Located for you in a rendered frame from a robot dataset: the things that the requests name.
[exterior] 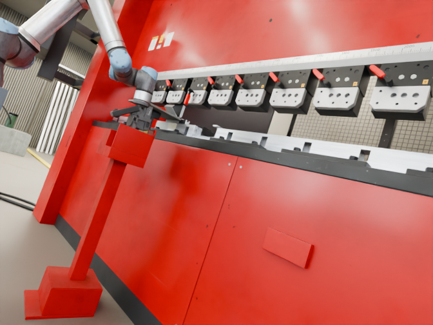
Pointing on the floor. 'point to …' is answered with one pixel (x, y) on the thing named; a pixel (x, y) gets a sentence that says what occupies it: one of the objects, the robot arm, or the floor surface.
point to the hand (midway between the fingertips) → (125, 144)
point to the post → (387, 133)
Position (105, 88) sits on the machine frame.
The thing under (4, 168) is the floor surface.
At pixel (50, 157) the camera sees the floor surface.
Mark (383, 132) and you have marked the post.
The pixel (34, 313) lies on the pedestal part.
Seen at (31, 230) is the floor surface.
